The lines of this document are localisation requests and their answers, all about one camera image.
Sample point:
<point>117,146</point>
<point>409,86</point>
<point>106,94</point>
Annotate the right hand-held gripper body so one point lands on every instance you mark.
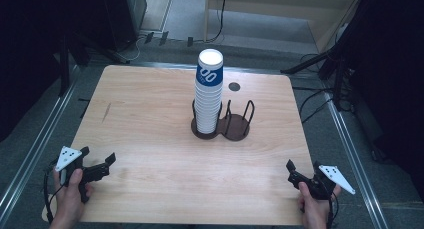
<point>321,187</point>

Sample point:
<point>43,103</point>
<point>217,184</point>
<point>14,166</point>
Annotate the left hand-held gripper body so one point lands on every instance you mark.
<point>68,157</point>

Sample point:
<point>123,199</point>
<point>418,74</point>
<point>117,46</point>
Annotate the stack of ribbed paper cups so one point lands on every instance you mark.
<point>207,105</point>

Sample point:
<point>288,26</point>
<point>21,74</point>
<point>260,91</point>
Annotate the blue printed paper cup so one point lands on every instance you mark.
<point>210,67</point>

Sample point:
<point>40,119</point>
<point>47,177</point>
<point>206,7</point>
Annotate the person's right hand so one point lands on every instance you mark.
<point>315,212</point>

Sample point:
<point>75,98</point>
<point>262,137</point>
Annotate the person's left hand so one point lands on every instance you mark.
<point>68,205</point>

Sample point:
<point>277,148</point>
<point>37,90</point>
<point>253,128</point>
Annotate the black metal stand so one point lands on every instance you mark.
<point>64,72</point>
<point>310,63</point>

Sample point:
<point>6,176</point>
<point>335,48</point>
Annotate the round black table grommet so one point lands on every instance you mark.
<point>234,86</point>

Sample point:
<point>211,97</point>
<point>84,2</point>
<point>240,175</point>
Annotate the dark cabinet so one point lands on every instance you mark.
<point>120,15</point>

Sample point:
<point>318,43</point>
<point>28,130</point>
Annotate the beige wooden desk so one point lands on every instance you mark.
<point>266,0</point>

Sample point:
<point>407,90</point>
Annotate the aluminium frame rail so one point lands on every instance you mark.
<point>37,139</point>
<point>352,155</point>

